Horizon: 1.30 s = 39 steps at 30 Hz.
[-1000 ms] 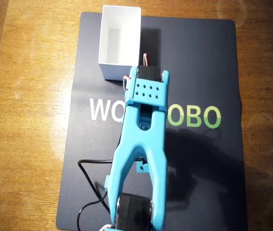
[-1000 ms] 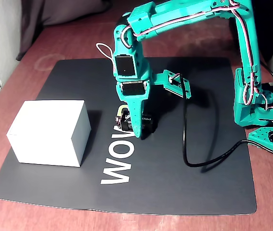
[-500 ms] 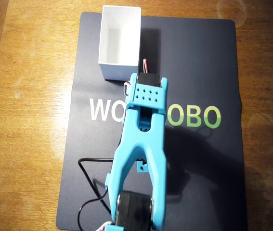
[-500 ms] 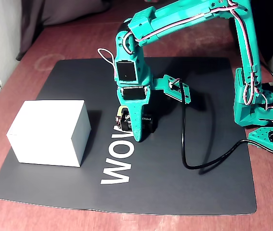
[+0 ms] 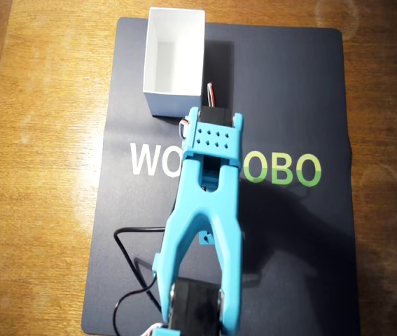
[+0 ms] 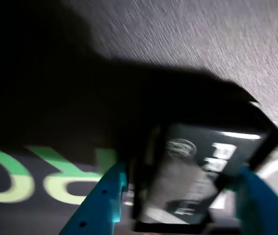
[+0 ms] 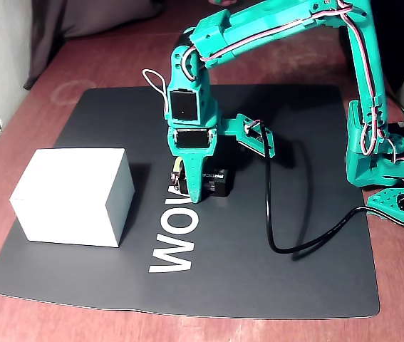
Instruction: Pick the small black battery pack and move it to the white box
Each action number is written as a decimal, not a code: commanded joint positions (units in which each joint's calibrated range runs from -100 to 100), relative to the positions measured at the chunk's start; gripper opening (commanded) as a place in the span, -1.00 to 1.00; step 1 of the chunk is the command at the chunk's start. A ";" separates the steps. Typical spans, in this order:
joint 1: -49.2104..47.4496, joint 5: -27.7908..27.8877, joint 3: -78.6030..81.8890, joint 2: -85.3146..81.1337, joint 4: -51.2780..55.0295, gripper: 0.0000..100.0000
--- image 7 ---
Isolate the black mat with WOWROBO print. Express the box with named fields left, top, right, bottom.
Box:
left=0, top=84, right=380, bottom=320

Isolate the teal wrist camera housing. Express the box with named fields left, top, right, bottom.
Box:
left=219, top=113, right=277, bottom=160

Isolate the white red servo wire loop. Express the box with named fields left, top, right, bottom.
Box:
left=142, top=68, right=171, bottom=115

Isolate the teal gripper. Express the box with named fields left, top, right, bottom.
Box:
left=164, top=80, right=220, bottom=205

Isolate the black camera cable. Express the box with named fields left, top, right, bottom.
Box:
left=257, top=120, right=404, bottom=254

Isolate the white cardboard box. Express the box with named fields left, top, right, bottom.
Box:
left=9, top=147, right=135, bottom=249

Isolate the small black battery pack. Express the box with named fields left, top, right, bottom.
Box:
left=168, top=167, right=234, bottom=199

